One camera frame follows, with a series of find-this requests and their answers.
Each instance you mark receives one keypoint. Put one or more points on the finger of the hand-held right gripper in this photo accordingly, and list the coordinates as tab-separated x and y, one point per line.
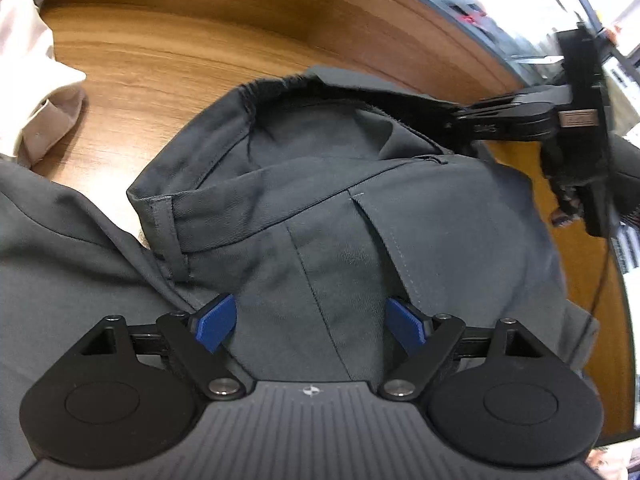
462	115

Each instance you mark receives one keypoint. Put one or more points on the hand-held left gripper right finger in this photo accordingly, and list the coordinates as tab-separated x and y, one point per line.
402	327

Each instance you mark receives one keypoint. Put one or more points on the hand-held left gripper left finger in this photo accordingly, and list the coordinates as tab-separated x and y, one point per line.
216	324

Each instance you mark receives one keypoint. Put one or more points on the dark grey pants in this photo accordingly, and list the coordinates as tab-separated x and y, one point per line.
310	220

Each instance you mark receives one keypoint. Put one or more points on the person's right hand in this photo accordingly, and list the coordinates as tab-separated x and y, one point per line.
567	165

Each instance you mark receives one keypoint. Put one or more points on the glass desk partition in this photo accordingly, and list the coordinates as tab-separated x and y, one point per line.
500	5

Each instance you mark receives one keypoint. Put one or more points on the beige garment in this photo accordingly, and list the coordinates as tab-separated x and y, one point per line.
35	85

